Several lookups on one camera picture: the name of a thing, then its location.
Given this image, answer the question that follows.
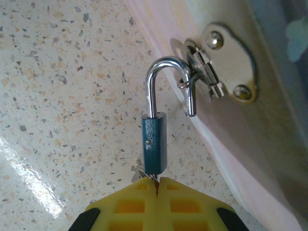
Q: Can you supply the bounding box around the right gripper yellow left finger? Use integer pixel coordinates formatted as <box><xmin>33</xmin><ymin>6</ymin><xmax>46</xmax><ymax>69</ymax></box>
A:
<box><xmin>68</xmin><ymin>176</ymin><xmax>158</xmax><ymax>231</ymax></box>

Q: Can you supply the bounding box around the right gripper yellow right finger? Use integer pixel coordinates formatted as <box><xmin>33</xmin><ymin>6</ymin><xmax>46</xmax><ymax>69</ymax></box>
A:
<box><xmin>157</xmin><ymin>176</ymin><xmax>251</xmax><ymax>231</ymax></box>

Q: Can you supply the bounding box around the small silver staple ring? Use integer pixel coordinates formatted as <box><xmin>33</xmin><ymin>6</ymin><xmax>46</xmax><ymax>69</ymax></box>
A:
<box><xmin>177</xmin><ymin>73</ymin><xmax>201</xmax><ymax>89</ymax></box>

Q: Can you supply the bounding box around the small silver spare key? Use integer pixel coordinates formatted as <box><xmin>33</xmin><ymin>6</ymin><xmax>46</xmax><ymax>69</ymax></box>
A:
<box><xmin>131</xmin><ymin>158</ymin><xmax>147</xmax><ymax>183</ymax></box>

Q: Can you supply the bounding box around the small blue padlock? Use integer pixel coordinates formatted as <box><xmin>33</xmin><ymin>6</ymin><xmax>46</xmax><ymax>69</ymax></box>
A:
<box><xmin>140</xmin><ymin>55</ymin><xmax>197</xmax><ymax>175</ymax></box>

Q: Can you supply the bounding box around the silver hasp plate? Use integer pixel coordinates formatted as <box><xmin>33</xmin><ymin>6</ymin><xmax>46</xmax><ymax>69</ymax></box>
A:
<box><xmin>169</xmin><ymin>22</ymin><xmax>258</xmax><ymax>105</ymax></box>

